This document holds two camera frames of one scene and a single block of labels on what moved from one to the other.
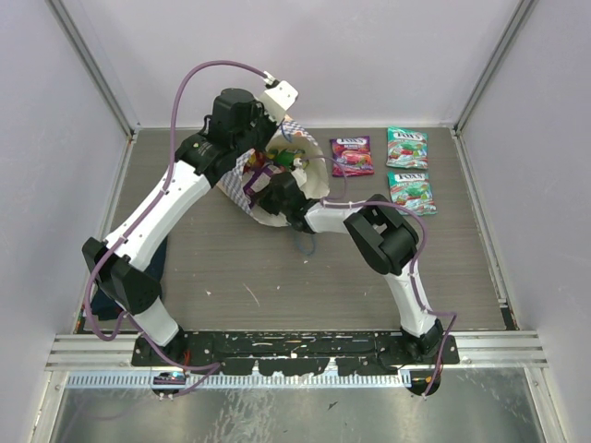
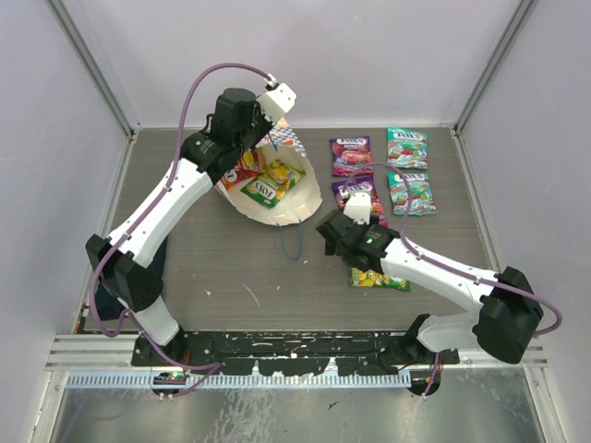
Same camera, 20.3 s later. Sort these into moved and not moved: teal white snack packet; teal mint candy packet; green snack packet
Moved: green snack packet
Not moved: teal mint candy packet; teal white snack packet
